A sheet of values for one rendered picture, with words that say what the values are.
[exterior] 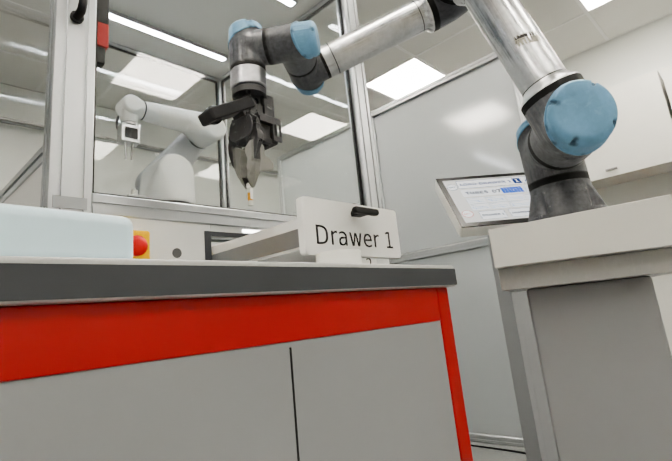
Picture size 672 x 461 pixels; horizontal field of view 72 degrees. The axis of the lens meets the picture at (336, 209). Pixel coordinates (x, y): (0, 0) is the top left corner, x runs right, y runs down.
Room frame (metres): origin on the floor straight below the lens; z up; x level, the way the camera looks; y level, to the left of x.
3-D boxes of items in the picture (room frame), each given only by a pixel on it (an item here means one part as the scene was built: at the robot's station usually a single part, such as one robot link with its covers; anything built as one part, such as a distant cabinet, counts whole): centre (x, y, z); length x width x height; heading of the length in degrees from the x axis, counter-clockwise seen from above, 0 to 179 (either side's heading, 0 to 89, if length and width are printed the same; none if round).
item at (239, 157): (0.89, 0.17, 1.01); 0.06 x 0.03 x 0.09; 141
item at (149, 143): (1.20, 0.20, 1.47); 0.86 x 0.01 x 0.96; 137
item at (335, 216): (0.93, -0.03, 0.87); 0.29 x 0.02 x 0.11; 137
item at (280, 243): (1.07, 0.12, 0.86); 0.40 x 0.26 x 0.06; 47
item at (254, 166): (0.87, 0.14, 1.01); 0.06 x 0.03 x 0.09; 141
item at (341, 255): (0.71, 0.00, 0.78); 0.07 x 0.07 x 0.04
